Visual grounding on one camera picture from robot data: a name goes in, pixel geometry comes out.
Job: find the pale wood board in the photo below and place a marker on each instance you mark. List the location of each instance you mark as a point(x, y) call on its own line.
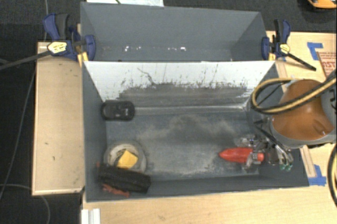
point(59, 117)

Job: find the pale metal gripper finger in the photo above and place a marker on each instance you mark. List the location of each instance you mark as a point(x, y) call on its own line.
point(247, 142)
point(251, 161)

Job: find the black folded cloth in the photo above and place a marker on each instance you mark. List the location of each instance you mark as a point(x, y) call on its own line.
point(123, 179)

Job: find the yellow sponge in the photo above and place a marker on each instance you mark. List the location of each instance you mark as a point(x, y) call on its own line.
point(127, 159)

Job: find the grey metal bin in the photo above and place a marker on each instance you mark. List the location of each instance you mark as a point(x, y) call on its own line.
point(184, 138)

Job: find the clear round container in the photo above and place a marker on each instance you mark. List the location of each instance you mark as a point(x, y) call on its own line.
point(111, 153)

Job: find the black computer mouse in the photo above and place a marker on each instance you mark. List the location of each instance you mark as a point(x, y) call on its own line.
point(117, 110)

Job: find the red toy pepper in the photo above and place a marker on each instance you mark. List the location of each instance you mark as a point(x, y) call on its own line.
point(234, 155)

